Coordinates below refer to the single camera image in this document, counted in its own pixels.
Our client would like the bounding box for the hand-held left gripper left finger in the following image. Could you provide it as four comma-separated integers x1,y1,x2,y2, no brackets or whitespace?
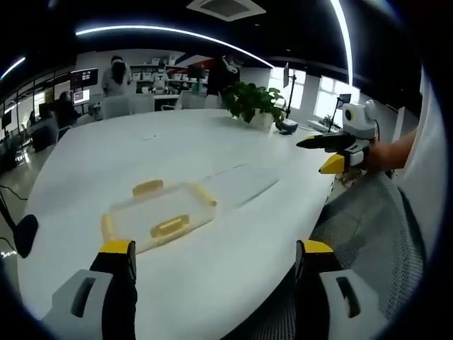
41,239,139,340

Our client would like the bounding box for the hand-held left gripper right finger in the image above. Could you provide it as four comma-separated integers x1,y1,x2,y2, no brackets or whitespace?
294,239,391,340

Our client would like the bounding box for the clear container with yellow buckles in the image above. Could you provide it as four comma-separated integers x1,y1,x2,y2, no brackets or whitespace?
101,178,218,254

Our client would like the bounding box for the grey mesh office chair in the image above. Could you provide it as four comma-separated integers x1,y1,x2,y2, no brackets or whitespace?
306,172,425,322

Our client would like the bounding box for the person's white shirt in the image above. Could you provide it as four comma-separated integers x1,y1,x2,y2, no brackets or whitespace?
398,63,447,256

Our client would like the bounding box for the green potted plant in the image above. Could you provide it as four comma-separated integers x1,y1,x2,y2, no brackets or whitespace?
222,81,288,129

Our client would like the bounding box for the ceiling light strip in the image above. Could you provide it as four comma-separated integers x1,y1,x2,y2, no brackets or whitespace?
0,55,27,81
75,23,274,69
329,0,355,86

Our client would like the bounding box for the black padded armrest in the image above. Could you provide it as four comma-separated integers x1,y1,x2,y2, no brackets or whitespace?
14,213,40,259

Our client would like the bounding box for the white office chair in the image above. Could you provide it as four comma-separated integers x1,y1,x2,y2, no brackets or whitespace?
176,90,223,111

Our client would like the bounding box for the shelf of white boxes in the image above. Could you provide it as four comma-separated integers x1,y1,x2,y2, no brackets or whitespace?
130,57,210,94

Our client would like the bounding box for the ceiling air vent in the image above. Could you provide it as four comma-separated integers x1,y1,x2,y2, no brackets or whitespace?
185,0,267,21

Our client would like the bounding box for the small lit monitor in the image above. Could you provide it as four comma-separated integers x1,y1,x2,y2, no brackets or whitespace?
72,89,91,106

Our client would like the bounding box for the camera on tripod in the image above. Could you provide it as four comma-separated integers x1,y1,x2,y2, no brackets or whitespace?
327,93,352,132

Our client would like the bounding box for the dark wall monitor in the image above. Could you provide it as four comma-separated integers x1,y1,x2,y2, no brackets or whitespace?
70,67,99,90

